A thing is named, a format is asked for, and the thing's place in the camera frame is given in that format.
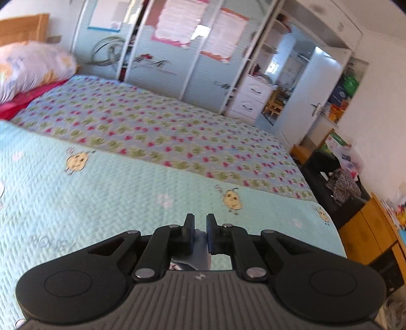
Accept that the white drawer cabinet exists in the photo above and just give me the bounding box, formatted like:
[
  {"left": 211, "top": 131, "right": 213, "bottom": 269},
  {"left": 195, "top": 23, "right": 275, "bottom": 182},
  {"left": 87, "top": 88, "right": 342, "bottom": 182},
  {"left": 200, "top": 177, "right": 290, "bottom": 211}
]
[{"left": 226, "top": 74, "right": 274, "bottom": 126}]

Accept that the white patterned baby garment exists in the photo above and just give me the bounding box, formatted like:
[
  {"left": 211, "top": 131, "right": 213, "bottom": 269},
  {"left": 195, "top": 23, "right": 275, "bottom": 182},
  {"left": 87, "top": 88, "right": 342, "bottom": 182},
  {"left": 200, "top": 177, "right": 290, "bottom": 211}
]
[{"left": 169, "top": 229, "right": 211, "bottom": 271}]

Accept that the wooden headboard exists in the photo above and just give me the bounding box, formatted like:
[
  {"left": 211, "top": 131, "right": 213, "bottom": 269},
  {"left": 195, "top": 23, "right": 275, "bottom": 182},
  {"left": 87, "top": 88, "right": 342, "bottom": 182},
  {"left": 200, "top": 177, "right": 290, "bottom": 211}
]
[{"left": 0, "top": 14, "right": 49, "bottom": 46}]

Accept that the black chair with clothes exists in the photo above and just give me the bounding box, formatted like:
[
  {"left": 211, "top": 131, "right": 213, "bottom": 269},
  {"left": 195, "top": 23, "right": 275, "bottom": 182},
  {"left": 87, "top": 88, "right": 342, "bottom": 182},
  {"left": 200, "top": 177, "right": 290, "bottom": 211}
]
[{"left": 300, "top": 149, "right": 370, "bottom": 229}]

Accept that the mint green bee quilt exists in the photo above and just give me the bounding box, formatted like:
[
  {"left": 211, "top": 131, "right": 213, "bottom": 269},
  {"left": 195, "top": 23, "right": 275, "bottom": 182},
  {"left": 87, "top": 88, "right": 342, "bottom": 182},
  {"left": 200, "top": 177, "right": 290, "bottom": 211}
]
[{"left": 1, "top": 121, "right": 345, "bottom": 329}]

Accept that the floral long pillow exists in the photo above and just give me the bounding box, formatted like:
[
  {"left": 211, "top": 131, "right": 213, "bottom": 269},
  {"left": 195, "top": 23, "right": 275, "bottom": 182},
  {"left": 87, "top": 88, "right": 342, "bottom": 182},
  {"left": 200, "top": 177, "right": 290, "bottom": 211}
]
[{"left": 1, "top": 41, "right": 77, "bottom": 104}]

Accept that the pale blue sliding wardrobe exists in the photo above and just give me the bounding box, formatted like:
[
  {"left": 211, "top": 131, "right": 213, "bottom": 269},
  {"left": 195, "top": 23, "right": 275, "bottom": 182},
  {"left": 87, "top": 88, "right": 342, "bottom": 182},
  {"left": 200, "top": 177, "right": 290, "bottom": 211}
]
[{"left": 72, "top": 0, "right": 277, "bottom": 113}]

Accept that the heart patterned bedsheet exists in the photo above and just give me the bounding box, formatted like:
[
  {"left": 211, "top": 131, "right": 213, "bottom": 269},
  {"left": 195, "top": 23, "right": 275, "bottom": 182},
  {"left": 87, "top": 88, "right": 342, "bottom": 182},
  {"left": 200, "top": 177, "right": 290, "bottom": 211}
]
[{"left": 13, "top": 75, "right": 315, "bottom": 201}]

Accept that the white room door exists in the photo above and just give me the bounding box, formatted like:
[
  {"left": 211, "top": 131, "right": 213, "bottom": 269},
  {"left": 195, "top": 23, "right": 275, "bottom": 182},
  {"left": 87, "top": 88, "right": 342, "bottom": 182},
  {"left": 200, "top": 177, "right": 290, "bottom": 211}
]
[{"left": 275, "top": 47, "right": 352, "bottom": 151}]

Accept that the wooden desk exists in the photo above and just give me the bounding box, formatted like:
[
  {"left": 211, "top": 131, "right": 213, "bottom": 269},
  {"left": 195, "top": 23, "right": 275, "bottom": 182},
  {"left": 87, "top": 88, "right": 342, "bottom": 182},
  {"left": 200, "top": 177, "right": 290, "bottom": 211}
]
[{"left": 339, "top": 194, "right": 405, "bottom": 296}]

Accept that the magenta bed sheet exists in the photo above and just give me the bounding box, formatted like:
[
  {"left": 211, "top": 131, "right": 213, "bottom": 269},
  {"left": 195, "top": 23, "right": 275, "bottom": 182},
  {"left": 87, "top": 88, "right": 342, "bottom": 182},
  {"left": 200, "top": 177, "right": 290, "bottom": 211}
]
[{"left": 0, "top": 80, "right": 67, "bottom": 120}]

